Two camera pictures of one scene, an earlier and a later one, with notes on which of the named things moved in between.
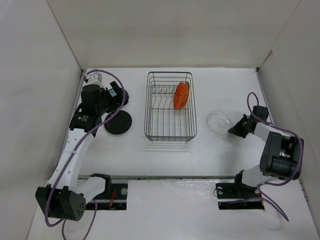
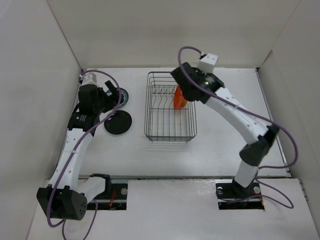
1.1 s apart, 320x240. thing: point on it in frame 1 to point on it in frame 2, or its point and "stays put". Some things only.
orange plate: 179,96 stays put
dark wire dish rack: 163,121 stays put
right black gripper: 236,129 to 199,73
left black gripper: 116,89 stays put
